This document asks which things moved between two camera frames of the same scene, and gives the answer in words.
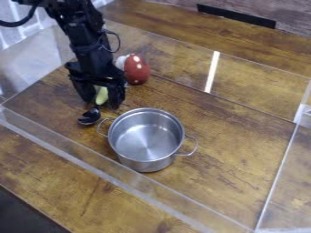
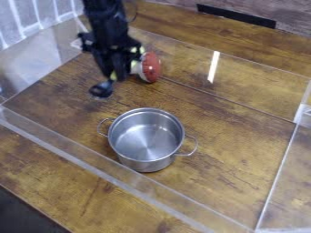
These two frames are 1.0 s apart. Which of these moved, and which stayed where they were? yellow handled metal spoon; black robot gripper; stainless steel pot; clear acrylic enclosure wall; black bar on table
Moved: yellow handled metal spoon; black robot gripper
Stayed: black bar on table; clear acrylic enclosure wall; stainless steel pot
